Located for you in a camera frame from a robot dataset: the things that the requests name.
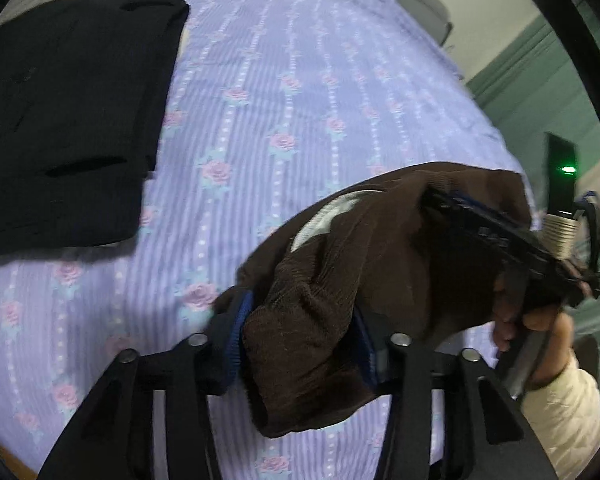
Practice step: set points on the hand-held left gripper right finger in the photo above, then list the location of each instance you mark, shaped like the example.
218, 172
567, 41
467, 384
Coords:
371, 360

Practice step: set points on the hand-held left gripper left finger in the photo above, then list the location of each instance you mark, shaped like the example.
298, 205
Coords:
242, 332

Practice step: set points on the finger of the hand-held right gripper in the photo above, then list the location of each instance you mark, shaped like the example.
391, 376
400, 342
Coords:
485, 230

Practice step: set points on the person's right forearm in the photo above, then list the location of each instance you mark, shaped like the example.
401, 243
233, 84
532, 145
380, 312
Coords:
565, 420

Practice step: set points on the black folded pants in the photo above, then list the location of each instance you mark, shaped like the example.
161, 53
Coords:
70, 110

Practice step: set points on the person's right hand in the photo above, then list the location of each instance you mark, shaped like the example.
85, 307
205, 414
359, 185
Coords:
555, 347

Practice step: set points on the purple floral bed sheet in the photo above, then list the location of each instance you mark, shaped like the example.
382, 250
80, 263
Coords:
305, 85

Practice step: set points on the grey mattress edge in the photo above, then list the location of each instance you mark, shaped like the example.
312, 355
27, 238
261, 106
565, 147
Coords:
425, 5

